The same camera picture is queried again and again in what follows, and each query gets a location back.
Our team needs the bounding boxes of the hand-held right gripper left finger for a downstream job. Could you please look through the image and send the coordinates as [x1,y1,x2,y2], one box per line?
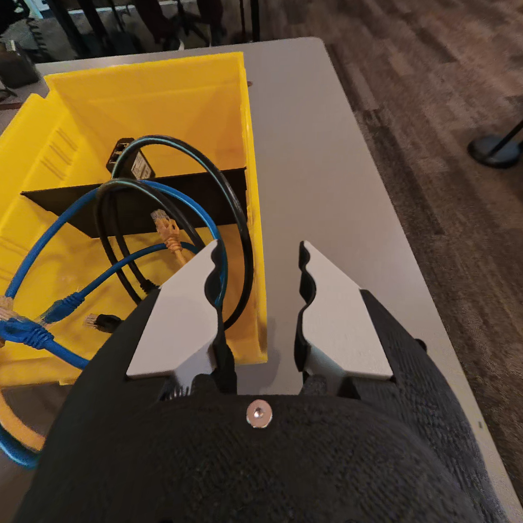
[125,239,223,394]

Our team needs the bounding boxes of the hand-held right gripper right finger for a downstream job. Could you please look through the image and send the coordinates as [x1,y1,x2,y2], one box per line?
[293,240,394,396]

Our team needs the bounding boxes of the black ethernet cable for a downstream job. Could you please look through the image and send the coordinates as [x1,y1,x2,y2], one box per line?
[84,135,255,395]

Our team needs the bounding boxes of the yellow ethernet cable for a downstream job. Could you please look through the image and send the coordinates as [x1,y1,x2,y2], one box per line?
[0,208,188,452]

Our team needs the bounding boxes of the blue ethernet cable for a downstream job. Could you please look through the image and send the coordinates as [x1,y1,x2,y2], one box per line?
[0,180,229,470]

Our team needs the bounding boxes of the black ethernet port adapter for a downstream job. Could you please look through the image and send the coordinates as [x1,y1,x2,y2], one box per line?
[105,138,157,180]

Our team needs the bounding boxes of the yellow plastic bin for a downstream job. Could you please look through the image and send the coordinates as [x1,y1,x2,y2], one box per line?
[0,51,268,387]

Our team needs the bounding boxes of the black bin divider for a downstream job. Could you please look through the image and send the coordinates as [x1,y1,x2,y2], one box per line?
[20,165,248,239]

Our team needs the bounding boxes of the black stanchion base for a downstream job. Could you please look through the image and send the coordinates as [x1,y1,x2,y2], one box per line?
[467,118,523,169]

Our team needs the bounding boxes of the black bag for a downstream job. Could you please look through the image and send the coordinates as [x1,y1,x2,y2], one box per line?
[0,40,40,90]

